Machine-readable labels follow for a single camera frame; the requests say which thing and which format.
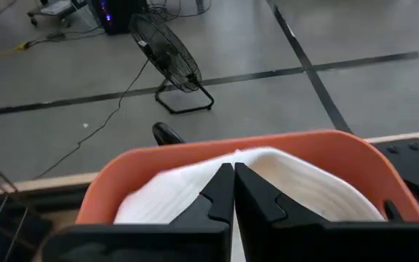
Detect black fan power cable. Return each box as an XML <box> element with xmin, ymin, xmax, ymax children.
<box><xmin>33</xmin><ymin>57</ymin><xmax>151</xmax><ymax>180</ymax></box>

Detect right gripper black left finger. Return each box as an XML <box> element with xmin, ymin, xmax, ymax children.
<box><xmin>41</xmin><ymin>162</ymin><xmax>236</xmax><ymax>262</ymax></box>

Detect black floor fan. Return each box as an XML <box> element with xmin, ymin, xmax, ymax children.
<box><xmin>128</xmin><ymin>13</ymin><xmax>215</xmax><ymax>115</ymax></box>

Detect wire mesh basket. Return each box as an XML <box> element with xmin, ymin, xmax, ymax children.
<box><xmin>0</xmin><ymin>146</ymin><xmax>55</xmax><ymax>262</ymax></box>

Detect black bolted mounting plate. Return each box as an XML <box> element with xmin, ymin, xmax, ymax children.
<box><xmin>370</xmin><ymin>138</ymin><xmax>419</xmax><ymax>220</ymax></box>

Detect black computer tower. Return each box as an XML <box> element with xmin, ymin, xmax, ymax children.
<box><xmin>92</xmin><ymin>0</ymin><xmax>149</xmax><ymax>36</ymax></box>

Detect orange plastic bin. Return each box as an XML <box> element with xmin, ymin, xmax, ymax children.
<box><xmin>75</xmin><ymin>130</ymin><xmax>419</xmax><ymax>225</ymax></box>

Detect black chair foot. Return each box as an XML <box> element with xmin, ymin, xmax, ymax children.
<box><xmin>151</xmin><ymin>122</ymin><xmax>186</xmax><ymax>147</ymax></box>

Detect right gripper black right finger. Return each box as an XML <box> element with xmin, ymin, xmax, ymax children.
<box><xmin>234</xmin><ymin>162</ymin><xmax>419</xmax><ymax>262</ymax></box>

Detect wheeled cart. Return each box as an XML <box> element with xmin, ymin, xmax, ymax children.
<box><xmin>26</xmin><ymin>0</ymin><xmax>98</xmax><ymax>29</ymax></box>

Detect yellow cable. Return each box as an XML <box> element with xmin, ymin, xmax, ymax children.
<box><xmin>0</xmin><ymin>39</ymin><xmax>33</xmax><ymax>56</ymax></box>

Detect pale pink knit cloth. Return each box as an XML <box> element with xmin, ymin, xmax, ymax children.
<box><xmin>113</xmin><ymin>146</ymin><xmax>387</xmax><ymax>262</ymax></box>

